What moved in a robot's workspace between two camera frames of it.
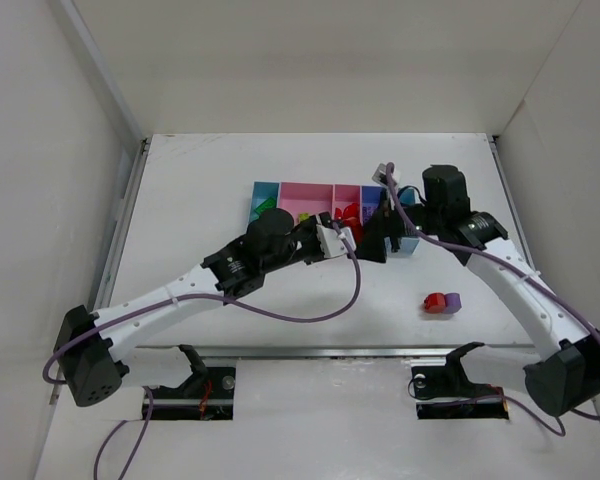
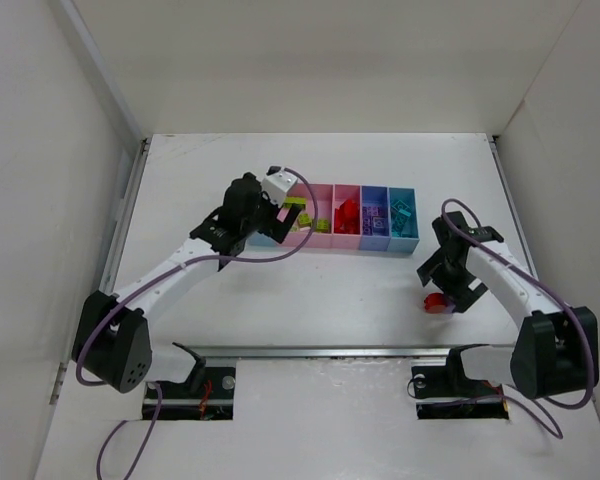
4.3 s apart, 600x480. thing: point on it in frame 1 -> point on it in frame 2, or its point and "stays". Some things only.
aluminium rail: (328, 352) stays
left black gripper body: (309, 235) -> (280, 220)
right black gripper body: (387, 228) -> (450, 282)
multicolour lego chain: (438, 302) stays
